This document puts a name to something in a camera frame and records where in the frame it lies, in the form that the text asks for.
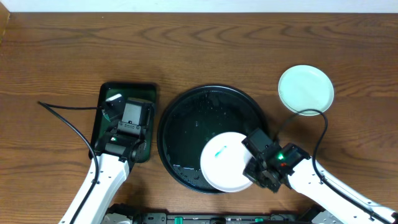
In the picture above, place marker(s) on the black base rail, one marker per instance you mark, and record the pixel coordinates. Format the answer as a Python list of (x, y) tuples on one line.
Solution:
[(122, 213)]

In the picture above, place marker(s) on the green sponge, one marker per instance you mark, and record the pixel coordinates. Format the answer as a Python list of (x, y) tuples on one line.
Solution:
[(105, 115)]

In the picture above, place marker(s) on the round black tray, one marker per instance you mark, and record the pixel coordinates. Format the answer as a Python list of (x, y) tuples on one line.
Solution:
[(196, 116)]

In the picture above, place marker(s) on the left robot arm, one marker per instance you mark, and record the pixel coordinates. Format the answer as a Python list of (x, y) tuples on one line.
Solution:
[(104, 178)]

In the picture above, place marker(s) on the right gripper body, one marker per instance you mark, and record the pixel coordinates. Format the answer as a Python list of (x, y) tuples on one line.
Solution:
[(255, 172)]

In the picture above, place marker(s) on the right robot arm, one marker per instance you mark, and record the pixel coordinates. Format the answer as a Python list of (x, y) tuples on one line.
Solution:
[(343, 202)]

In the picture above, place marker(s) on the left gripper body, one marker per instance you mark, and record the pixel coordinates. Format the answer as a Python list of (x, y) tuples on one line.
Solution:
[(129, 127)]

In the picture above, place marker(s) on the white plate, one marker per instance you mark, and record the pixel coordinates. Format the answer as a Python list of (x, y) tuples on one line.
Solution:
[(223, 160)]

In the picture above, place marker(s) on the mint plate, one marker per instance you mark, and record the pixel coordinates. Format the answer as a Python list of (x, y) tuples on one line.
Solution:
[(306, 90)]

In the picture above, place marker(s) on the rectangular black tray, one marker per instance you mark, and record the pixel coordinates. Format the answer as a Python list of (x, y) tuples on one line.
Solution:
[(144, 91)]

